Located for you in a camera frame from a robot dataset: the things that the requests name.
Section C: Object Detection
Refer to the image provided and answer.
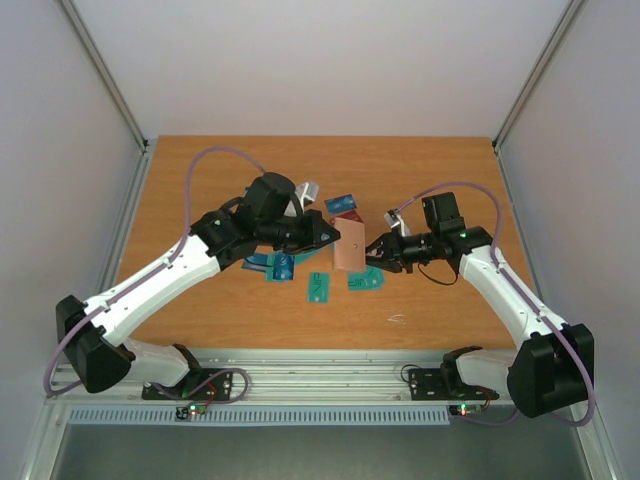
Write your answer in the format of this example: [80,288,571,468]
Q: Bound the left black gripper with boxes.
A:
[259,210,341,255]

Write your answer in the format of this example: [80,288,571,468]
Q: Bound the teal vip card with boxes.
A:
[361,266,385,290]
[307,272,330,304]

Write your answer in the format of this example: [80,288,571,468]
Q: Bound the teal blue card stack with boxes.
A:
[264,252,295,282]

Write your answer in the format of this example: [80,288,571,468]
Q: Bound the dark blue card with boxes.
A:
[242,253,270,272]

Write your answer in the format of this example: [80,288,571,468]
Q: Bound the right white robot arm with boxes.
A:
[366,190,596,427]

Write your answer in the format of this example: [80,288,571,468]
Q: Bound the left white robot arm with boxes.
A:
[56,173,340,398]

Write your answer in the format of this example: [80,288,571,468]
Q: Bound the teal card under right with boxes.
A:
[347,273,372,291]

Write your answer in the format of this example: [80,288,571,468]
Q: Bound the red card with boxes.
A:
[329,210,363,225]

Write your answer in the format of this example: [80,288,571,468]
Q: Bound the blue card top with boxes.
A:
[325,194,357,214]

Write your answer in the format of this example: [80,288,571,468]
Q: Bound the right circuit board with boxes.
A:
[449,403,488,417]

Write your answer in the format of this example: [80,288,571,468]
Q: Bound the circuit board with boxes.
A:
[449,403,488,417]
[175,404,208,421]

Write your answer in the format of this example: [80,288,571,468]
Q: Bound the left circuit board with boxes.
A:
[175,404,208,421]

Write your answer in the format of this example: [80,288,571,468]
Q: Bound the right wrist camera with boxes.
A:
[383,209,411,237]

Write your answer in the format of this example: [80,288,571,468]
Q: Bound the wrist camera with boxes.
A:
[383,209,411,237]
[295,181,319,209]

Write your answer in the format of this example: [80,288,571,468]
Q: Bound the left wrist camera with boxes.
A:
[295,181,319,209]

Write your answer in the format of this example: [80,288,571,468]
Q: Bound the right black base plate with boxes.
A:
[403,368,487,402]

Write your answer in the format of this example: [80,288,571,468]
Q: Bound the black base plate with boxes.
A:
[141,368,234,401]
[403,368,487,402]

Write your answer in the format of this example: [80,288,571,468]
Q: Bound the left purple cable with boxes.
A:
[43,145,269,404]

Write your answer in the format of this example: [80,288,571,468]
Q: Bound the purple cable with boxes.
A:
[389,181,596,428]
[43,145,269,404]

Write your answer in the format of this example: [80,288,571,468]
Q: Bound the aluminium front rail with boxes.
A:
[47,348,531,407]

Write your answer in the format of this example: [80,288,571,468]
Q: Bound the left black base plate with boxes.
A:
[141,368,234,401]

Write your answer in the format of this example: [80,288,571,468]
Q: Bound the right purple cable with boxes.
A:
[389,181,596,428]

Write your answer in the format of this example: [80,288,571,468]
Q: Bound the right aluminium frame post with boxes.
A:
[492,0,587,155]

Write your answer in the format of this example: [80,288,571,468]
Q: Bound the aluminium frame post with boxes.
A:
[492,0,587,155]
[56,0,148,153]

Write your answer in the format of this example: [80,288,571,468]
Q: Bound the grey slotted cable duct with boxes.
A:
[68,405,450,427]

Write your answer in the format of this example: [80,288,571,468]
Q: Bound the left aluminium frame post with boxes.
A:
[56,0,148,153]

